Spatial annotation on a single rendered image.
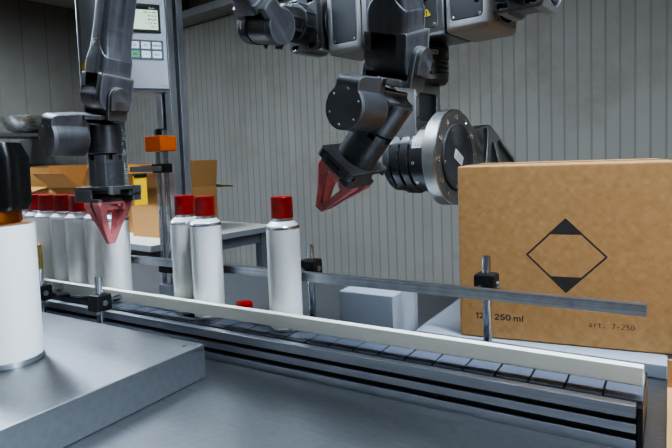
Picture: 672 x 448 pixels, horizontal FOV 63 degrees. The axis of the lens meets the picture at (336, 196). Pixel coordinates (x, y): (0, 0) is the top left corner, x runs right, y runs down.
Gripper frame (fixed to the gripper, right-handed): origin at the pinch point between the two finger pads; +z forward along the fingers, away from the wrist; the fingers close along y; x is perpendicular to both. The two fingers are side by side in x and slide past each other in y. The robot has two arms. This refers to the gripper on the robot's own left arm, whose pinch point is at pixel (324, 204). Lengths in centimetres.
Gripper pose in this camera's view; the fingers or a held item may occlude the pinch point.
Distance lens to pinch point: 82.9
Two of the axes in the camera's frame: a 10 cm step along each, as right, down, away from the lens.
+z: -5.0, 7.4, 4.5
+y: -5.4, 1.3, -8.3
